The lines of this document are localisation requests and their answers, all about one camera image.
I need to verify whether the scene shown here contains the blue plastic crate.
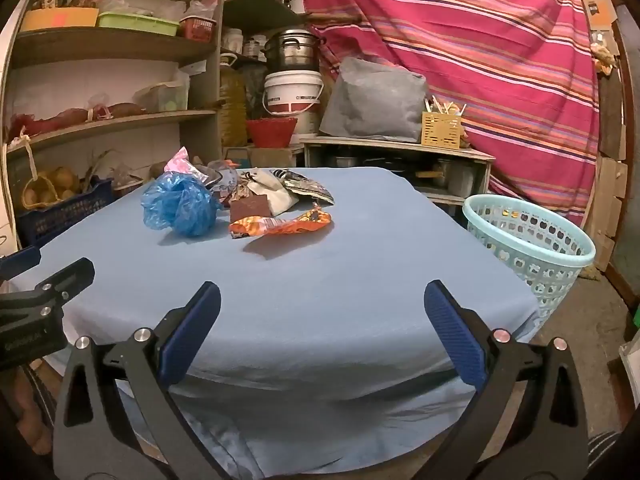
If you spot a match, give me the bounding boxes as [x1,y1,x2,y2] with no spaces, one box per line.
[15,177,116,251]

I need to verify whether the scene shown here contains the grey fabric bag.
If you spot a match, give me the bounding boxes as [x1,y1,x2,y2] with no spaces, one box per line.
[319,56,428,143]

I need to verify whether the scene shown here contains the steel container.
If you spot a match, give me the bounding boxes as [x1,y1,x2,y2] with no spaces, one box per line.
[440,160,476,196]

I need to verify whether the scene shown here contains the brown packet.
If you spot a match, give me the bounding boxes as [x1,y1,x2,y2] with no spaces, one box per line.
[230,195,273,222]

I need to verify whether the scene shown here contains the black white patterned wrapper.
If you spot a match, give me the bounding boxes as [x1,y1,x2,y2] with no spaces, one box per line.
[272,169,335,206]

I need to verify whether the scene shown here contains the mesh bag of potatoes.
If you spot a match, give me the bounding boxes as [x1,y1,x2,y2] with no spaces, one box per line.
[21,167,81,209]

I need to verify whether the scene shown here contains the red mesh produce bag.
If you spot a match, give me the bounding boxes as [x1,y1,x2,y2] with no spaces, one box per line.
[7,102,146,136]

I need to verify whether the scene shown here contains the low wooden shelf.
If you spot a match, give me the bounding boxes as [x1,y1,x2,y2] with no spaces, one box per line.
[300,135,496,206]

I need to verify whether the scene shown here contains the small red basket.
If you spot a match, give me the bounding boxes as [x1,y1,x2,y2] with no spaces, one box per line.
[179,16,217,42]

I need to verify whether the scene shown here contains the yellow crumpled rag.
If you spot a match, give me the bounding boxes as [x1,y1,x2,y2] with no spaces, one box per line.
[590,42,616,73]

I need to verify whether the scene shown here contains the clear plastic container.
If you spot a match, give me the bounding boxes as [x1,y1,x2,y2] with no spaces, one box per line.
[135,80,191,112]

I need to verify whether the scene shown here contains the person's left leg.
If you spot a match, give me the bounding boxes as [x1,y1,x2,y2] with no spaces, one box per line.
[10,375,56,456]

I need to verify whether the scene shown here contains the white plastic bucket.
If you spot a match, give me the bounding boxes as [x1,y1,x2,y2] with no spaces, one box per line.
[262,71,325,117]

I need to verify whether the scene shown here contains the yellow oil jug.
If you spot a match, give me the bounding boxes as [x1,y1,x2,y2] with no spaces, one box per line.
[218,52,249,148]

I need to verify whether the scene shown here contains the pink plastic wrapper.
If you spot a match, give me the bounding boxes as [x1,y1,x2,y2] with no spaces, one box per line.
[165,147,211,181]

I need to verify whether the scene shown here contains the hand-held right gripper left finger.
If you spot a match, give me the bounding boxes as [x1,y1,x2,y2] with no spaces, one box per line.
[52,281,266,480]

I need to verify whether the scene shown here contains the large steel pot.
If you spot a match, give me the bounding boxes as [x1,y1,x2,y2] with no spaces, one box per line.
[262,30,326,73]

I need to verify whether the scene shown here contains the bundle of wooden utensils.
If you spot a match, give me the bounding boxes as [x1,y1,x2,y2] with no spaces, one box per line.
[424,95,468,116]

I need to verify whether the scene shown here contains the blue tablecloth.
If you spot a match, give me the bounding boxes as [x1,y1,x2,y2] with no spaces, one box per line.
[7,166,543,480]

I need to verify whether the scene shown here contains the white cloth pouch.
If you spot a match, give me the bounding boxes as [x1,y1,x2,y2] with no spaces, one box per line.
[247,170,300,217]

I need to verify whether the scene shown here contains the yellow plastic tray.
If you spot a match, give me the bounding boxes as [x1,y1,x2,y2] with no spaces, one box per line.
[20,7,100,32]

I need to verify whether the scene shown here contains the yellow utensil holder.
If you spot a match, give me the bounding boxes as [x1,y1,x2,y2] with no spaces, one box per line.
[421,111,462,150]

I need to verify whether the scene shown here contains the tall wooden shelf unit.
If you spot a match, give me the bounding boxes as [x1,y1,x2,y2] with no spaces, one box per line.
[0,0,226,186]

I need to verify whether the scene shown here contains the red striped cloth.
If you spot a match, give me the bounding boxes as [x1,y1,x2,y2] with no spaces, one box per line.
[297,0,601,213]

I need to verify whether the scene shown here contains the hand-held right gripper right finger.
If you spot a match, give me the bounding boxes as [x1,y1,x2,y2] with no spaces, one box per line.
[424,280,591,480]

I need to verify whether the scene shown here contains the person's striped shorts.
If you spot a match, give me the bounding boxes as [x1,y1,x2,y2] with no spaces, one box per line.
[585,427,623,466]

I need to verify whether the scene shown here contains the green plastic tray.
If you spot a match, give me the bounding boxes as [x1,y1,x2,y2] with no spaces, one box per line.
[97,11,181,37]

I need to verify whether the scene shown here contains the light blue plastic basket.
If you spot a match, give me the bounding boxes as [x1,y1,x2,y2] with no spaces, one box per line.
[462,194,597,321]

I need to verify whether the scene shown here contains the blue plastic bag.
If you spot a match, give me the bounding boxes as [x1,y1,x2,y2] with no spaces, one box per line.
[141,170,223,238]

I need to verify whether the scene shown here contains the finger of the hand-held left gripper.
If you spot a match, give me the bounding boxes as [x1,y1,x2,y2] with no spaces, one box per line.
[0,258,96,328]
[0,246,42,281]

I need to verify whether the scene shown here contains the small toy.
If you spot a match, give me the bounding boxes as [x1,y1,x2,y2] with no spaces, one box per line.
[207,160,241,206]

